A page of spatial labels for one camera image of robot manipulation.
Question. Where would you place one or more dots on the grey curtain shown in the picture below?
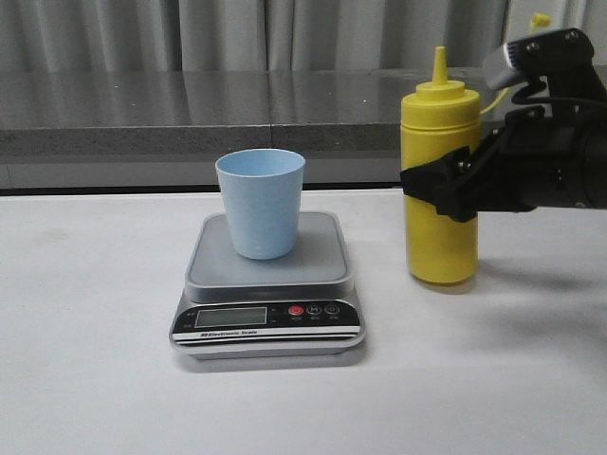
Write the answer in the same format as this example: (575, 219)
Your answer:
(108, 36)

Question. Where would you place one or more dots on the yellow squeeze bottle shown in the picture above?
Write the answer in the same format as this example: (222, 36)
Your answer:
(441, 116)

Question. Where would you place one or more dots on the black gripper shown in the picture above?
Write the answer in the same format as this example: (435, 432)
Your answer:
(551, 151)

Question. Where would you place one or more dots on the light blue plastic cup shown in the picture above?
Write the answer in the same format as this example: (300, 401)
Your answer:
(261, 192)

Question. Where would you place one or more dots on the silver electronic kitchen scale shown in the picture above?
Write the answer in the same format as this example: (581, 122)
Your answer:
(304, 303)

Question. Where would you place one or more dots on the grey granite counter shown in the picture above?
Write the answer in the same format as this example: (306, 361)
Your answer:
(90, 132)

